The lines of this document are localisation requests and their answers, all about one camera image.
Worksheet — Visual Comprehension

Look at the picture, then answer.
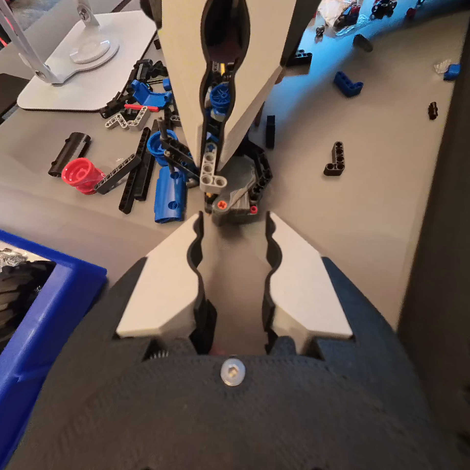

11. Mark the grey desk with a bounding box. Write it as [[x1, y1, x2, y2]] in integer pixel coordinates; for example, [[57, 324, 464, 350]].
[[0, 0, 459, 331]]

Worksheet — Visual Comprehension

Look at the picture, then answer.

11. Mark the blue wheel rim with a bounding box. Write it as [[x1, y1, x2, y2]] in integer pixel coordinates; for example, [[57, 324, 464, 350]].
[[147, 130, 179, 166], [209, 84, 231, 111]]

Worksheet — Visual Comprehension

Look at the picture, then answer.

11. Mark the book stand with white base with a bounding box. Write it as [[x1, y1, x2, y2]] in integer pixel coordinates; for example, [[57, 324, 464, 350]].
[[0, 0, 158, 111]]

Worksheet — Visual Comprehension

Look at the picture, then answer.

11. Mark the blue small L beam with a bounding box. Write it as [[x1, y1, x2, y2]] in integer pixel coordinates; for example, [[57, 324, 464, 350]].
[[333, 71, 364, 98]]

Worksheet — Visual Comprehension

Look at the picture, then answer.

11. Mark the black toy chassis assembly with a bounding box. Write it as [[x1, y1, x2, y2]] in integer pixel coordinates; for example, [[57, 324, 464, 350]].
[[204, 141, 273, 226]]

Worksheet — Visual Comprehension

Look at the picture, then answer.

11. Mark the blue hinged panel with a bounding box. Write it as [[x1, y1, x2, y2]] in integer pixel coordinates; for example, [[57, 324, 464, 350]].
[[131, 79, 173, 111]]

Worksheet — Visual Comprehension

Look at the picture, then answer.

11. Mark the pile of black beams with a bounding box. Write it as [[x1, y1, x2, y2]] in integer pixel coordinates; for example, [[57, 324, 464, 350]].
[[99, 51, 313, 215]]

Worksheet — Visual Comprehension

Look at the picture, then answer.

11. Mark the red wheel rim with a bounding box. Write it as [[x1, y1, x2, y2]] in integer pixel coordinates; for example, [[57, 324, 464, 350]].
[[61, 158, 107, 195]]

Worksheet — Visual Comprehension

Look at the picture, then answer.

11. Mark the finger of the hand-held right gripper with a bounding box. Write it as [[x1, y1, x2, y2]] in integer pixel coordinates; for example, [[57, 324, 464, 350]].
[[217, 0, 297, 173], [158, 0, 221, 173]]

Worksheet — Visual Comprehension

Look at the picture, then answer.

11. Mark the blue tagged plastic bin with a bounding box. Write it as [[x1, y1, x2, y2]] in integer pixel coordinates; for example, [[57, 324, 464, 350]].
[[0, 229, 108, 470]]

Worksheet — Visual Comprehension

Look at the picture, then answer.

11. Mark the black rubber tire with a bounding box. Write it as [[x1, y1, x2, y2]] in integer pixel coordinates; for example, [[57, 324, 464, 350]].
[[0, 253, 56, 346]]

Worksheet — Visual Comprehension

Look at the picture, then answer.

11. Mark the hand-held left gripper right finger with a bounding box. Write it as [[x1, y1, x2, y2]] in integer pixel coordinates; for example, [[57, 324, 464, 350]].
[[261, 211, 354, 350]]

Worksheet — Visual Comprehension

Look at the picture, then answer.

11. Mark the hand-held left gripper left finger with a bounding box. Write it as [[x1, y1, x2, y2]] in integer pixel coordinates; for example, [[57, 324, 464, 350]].
[[115, 211, 206, 339]]

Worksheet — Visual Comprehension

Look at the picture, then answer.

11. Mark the black cylindrical panel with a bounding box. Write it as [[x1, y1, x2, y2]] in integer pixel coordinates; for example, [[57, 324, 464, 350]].
[[48, 132, 92, 177]]

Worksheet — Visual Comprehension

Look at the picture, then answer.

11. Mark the blue flat panel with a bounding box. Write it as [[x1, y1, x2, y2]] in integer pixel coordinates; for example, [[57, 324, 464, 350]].
[[154, 167, 188, 224]]

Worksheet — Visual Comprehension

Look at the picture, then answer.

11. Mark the black small L beam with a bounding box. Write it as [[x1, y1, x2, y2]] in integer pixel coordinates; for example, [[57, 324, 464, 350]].
[[323, 141, 346, 177]]

